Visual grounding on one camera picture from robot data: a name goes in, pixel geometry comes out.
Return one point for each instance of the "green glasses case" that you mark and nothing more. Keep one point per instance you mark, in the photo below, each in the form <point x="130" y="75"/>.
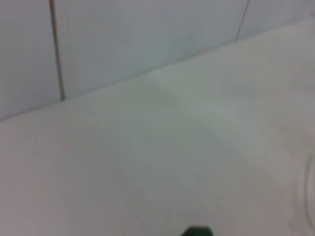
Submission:
<point x="197" y="231"/>

